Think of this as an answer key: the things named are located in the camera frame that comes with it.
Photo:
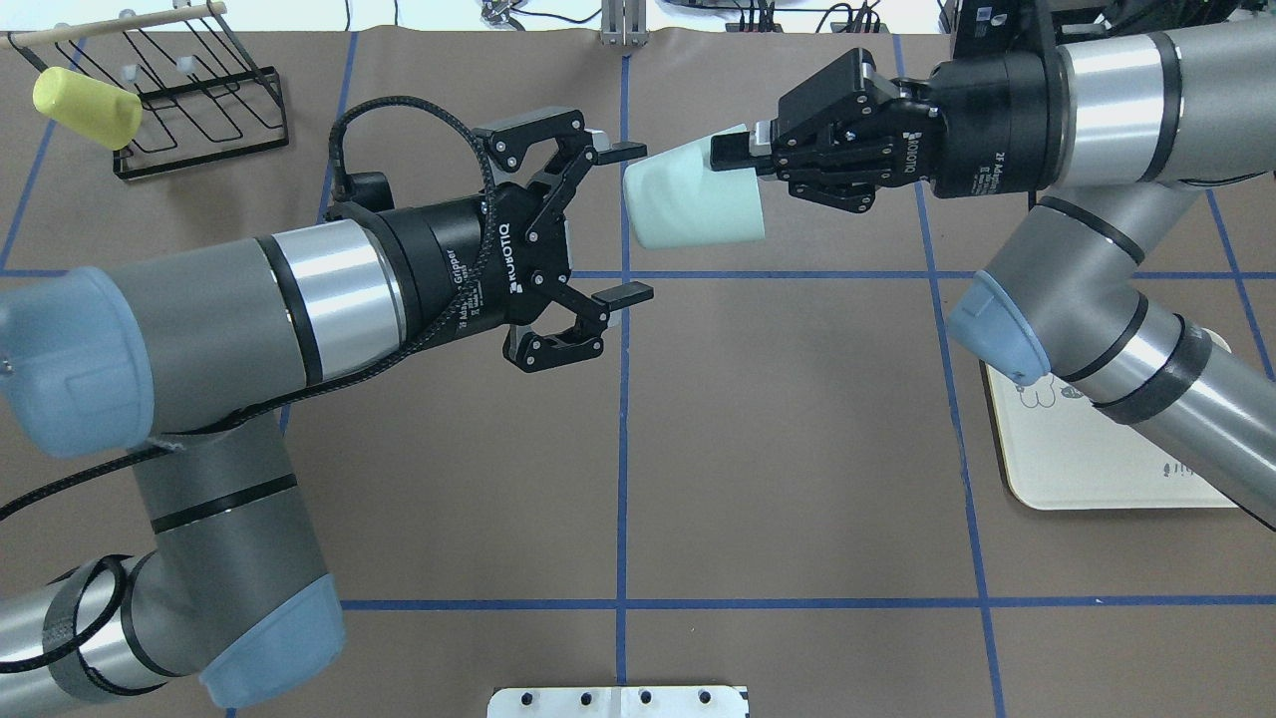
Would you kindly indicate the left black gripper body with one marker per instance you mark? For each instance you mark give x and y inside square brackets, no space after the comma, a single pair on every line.
[446,261]

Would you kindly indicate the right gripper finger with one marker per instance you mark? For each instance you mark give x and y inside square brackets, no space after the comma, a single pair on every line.
[841,179]
[818,119]

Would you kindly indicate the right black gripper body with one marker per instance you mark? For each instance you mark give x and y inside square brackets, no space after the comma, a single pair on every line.
[989,125]

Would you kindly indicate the pale green cup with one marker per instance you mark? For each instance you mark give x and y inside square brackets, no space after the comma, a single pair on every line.
[675,199]

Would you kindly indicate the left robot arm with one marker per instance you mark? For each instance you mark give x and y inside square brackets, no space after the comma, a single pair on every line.
[183,361]

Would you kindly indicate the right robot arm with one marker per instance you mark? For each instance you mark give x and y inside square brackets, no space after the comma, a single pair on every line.
[1116,137]

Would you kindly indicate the cream rabbit tray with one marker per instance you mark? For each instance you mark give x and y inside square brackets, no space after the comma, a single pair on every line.
[1057,453]

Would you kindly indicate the yellow cup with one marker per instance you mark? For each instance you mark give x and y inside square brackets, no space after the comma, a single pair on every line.
[96,110]

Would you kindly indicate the aluminium frame post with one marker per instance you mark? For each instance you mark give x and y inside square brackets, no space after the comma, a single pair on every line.
[623,23]

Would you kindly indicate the black wire cup rack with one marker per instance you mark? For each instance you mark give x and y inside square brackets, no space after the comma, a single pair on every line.
[205,99]

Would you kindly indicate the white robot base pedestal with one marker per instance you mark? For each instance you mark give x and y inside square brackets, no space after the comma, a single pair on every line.
[621,701]

